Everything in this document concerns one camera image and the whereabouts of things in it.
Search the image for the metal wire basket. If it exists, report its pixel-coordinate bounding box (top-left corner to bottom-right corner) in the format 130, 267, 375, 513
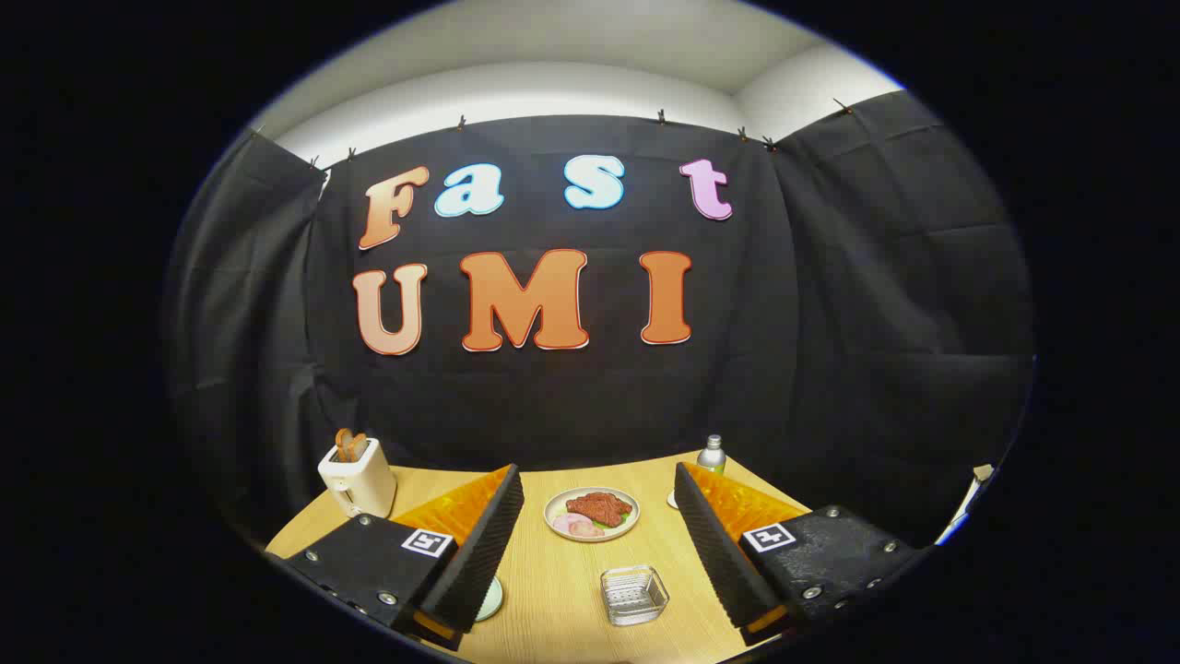
600, 565, 670, 627

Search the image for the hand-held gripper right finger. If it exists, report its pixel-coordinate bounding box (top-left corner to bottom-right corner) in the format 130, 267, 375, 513
674, 462, 932, 646

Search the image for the brown meat steak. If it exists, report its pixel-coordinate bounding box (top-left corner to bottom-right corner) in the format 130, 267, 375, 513
565, 492, 634, 528

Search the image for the row of black cloth clips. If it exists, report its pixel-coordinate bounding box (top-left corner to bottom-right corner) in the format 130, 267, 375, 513
249, 97, 854, 172

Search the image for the cream toaster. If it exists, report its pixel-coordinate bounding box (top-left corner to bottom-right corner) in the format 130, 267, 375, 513
318, 437, 397, 519

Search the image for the white round food plate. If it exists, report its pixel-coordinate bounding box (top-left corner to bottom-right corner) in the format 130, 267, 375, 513
544, 486, 641, 542

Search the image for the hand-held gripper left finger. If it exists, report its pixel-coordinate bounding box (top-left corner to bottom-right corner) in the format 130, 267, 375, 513
267, 464, 525, 651

